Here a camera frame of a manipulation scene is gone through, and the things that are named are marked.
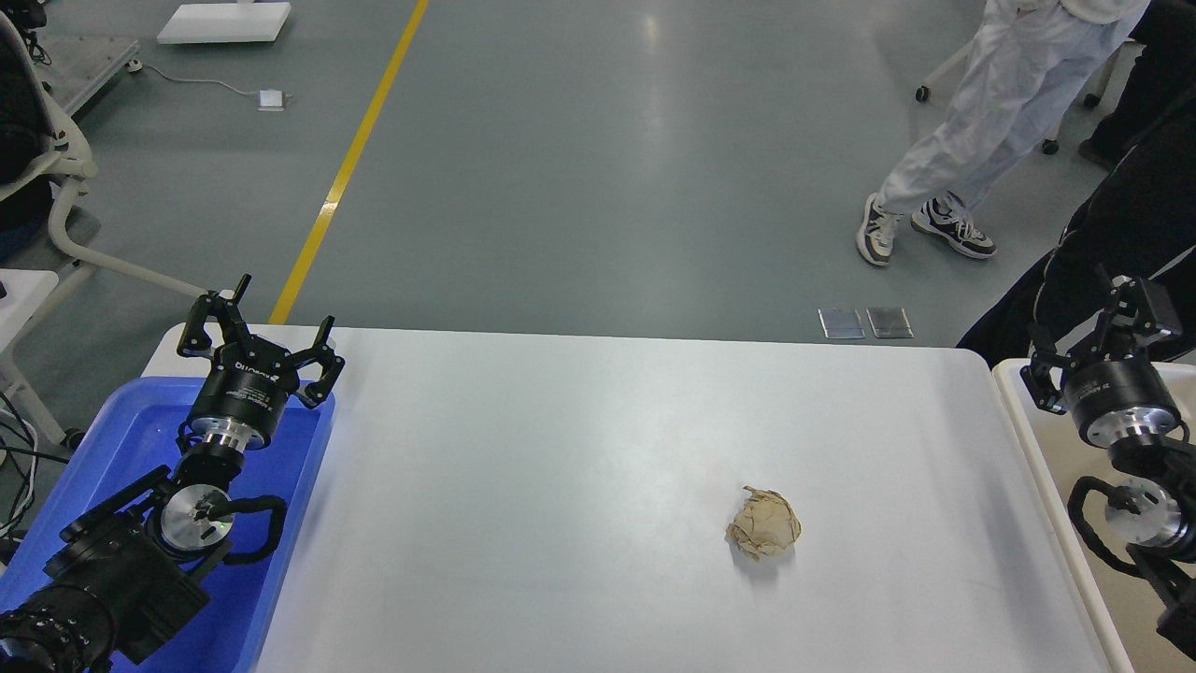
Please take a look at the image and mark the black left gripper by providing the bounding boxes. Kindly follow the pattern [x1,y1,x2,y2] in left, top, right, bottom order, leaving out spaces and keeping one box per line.
[177,274,344,451]

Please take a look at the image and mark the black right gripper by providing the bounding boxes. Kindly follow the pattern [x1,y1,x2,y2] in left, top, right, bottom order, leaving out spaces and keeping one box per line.
[1019,265,1184,448]

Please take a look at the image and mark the brown paper ball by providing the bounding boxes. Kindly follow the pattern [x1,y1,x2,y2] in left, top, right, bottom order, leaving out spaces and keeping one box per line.
[725,485,803,562]

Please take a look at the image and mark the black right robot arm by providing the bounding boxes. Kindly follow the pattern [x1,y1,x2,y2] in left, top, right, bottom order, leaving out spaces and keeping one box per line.
[1019,276,1195,656]

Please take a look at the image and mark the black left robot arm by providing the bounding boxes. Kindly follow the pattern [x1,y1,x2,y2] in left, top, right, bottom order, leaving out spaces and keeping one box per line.
[4,276,344,672]

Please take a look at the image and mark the person in black clothes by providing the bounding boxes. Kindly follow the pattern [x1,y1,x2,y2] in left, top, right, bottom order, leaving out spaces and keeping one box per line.
[960,1,1195,365]

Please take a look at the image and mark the blue plastic bin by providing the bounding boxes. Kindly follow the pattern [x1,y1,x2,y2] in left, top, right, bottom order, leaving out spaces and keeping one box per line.
[1,378,336,672]

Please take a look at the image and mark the right metal floor plate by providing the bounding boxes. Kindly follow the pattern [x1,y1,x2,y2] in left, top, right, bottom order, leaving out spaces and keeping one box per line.
[866,307,915,339]

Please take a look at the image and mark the metal floor plate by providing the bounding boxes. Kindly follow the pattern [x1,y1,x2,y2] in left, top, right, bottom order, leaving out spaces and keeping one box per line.
[866,307,915,339]
[819,308,864,339]

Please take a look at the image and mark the white side table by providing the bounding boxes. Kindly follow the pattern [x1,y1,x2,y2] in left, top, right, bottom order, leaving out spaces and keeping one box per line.
[1,265,92,451]

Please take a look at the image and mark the left metal floor plate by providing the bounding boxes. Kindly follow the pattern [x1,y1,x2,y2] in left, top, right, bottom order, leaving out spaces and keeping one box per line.
[819,308,864,339]

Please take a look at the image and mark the white plastic bin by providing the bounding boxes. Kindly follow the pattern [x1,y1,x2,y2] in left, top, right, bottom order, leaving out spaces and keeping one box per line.
[991,359,1196,673]

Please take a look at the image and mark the white office chair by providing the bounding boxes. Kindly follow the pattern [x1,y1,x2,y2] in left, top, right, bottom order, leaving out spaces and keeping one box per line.
[4,14,206,296]

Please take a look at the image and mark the person in white coverall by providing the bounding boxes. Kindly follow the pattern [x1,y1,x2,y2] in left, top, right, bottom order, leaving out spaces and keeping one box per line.
[856,1,1147,265]

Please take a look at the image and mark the white foam board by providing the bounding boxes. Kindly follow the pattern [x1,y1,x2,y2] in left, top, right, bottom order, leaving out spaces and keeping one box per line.
[155,1,292,44]

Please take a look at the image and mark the grey platform cart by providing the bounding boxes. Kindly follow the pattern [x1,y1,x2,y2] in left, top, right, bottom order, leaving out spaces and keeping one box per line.
[33,33,140,116]

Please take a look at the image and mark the white power adapter with cable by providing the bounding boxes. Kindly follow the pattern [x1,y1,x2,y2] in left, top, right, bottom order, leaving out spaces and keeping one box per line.
[126,59,292,112]

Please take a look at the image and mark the black cables on floor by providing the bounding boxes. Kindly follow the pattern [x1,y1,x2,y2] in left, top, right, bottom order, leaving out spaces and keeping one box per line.
[0,393,72,552]

